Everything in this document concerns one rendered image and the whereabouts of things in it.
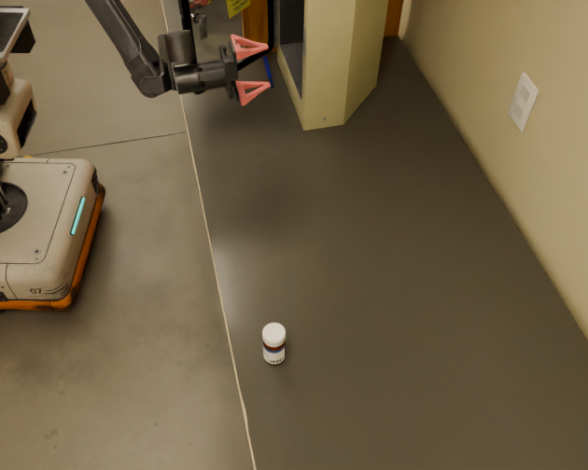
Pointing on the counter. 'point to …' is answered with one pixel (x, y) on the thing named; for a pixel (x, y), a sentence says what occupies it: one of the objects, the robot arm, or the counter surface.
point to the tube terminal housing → (337, 60)
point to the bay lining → (291, 21)
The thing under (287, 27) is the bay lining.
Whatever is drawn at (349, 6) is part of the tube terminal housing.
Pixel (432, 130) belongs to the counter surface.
